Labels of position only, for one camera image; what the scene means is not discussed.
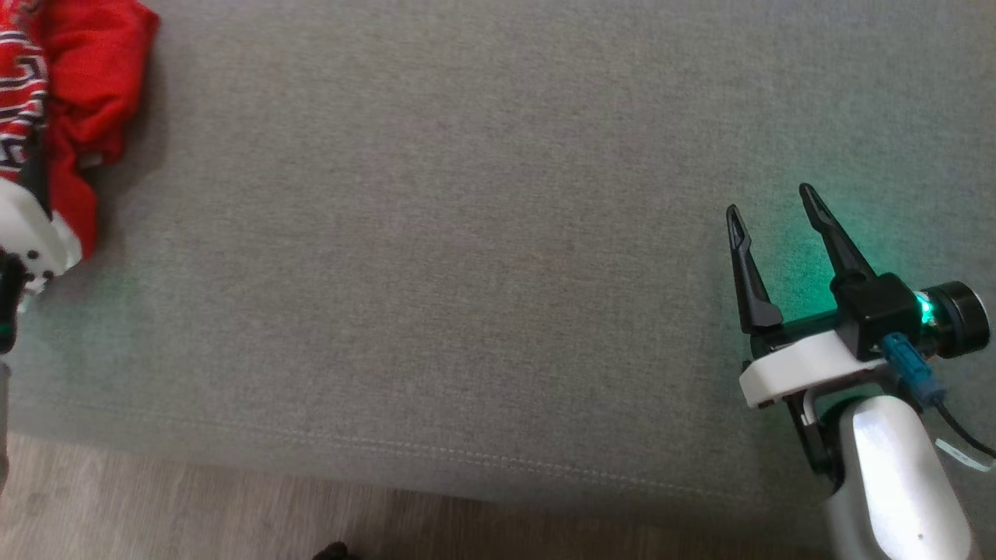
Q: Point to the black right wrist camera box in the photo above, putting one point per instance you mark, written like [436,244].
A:
[879,307]

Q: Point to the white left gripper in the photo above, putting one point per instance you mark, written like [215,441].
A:
[31,229]

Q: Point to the red basketball jersey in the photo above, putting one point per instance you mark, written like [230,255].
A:
[93,78]

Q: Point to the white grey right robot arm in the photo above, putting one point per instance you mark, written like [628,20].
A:
[895,482]

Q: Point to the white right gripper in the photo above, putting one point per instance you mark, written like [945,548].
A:
[809,365]

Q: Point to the large grey sofa seat cushion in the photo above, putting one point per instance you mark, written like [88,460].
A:
[467,233]

